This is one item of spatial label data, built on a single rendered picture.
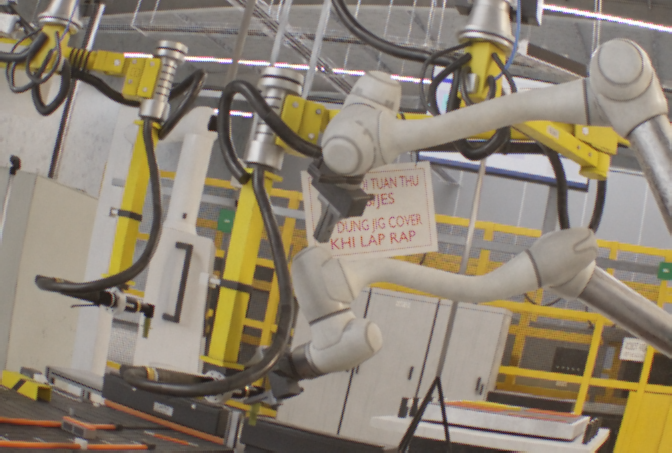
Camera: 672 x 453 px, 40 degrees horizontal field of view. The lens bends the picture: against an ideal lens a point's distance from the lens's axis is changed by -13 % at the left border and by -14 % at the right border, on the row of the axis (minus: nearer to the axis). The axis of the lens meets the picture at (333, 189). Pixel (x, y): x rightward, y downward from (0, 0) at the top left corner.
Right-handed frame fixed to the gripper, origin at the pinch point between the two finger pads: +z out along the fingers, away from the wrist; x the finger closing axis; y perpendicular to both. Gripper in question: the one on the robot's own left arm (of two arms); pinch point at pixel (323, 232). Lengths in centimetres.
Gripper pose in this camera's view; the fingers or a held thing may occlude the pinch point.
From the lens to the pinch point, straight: 224.8
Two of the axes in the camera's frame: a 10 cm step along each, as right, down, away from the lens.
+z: -3.2, 8.3, 4.5
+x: -5.7, -5.5, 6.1
